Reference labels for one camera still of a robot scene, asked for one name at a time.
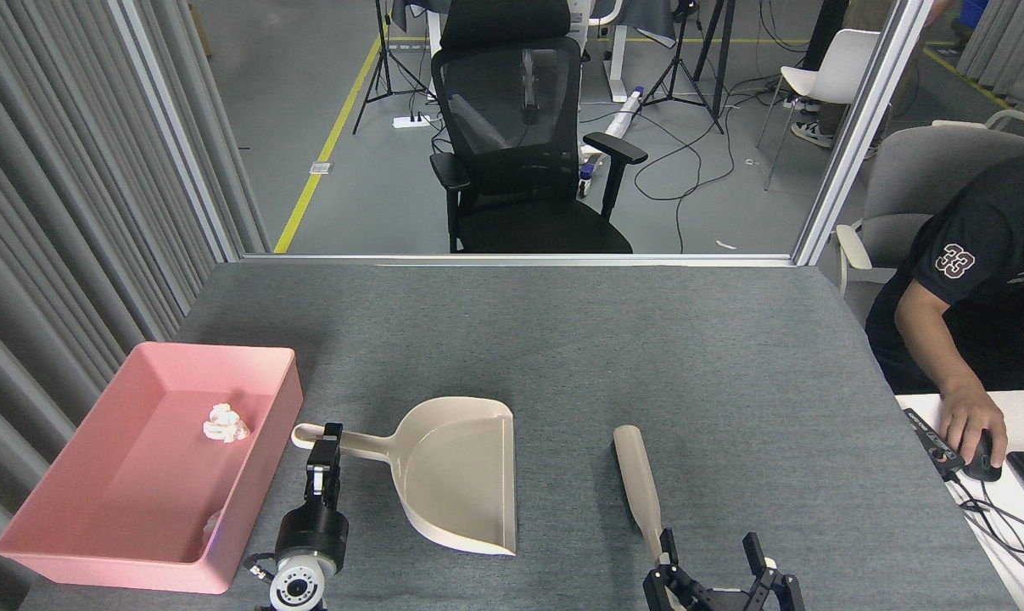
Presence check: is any black computer mouse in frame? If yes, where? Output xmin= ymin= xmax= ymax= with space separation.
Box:
xmin=961 ymin=429 xmax=1003 ymax=482

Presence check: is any white plastic chair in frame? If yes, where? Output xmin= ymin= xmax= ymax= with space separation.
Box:
xmin=755 ymin=29 xmax=881 ymax=191

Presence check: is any grey pleated curtain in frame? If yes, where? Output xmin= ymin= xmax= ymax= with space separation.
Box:
xmin=0 ymin=0 xmax=271 ymax=611
xmin=957 ymin=0 xmax=1024 ymax=96

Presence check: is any silver frame post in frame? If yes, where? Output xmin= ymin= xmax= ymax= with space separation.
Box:
xmin=793 ymin=0 xmax=937 ymax=266
xmin=109 ymin=0 xmax=245 ymax=262

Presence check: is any person's right hand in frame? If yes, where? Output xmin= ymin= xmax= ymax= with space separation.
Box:
xmin=937 ymin=389 xmax=1009 ymax=468

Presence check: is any silver frame rail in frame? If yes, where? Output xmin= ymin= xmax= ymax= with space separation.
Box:
xmin=240 ymin=252 xmax=797 ymax=268

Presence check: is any black control box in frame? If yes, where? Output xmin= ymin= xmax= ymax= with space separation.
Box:
xmin=903 ymin=408 xmax=966 ymax=483

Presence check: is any white chair armrest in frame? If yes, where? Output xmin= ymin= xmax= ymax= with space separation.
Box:
xmin=932 ymin=109 xmax=1024 ymax=143

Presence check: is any pink plastic bin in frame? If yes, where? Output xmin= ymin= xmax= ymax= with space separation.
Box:
xmin=0 ymin=341 xmax=305 ymax=595

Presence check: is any grey upholstered armchair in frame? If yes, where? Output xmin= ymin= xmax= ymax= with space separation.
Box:
xmin=834 ymin=126 xmax=1024 ymax=296

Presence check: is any black floor cable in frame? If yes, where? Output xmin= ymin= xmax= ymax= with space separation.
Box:
xmin=579 ymin=81 xmax=788 ymax=254

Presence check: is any black tripod stand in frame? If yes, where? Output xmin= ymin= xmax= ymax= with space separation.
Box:
xmin=352 ymin=0 xmax=434 ymax=135
xmin=643 ymin=0 xmax=737 ymax=135

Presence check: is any black cable on desk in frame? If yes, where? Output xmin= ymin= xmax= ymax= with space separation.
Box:
xmin=944 ymin=474 xmax=1024 ymax=588

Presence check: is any black mesh office chair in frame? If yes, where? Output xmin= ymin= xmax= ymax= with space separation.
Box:
xmin=429 ymin=0 xmax=648 ymax=254

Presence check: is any white tube with blue ends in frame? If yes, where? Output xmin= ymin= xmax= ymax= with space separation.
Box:
xmin=579 ymin=85 xmax=646 ymax=198

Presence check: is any beige plastic dustpan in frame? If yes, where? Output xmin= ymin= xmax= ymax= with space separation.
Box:
xmin=291 ymin=396 xmax=518 ymax=558

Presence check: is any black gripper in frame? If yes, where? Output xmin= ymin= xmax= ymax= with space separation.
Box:
xmin=643 ymin=528 xmax=805 ymax=611
xmin=276 ymin=423 xmax=349 ymax=571

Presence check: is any beige hand brush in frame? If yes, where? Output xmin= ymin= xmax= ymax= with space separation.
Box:
xmin=612 ymin=424 xmax=678 ymax=565

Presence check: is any seated person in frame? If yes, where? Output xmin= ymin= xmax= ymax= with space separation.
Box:
xmin=865 ymin=151 xmax=1024 ymax=395

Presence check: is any person on white chair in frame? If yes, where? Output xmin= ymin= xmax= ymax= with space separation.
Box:
xmin=790 ymin=0 xmax=898 ymax=152

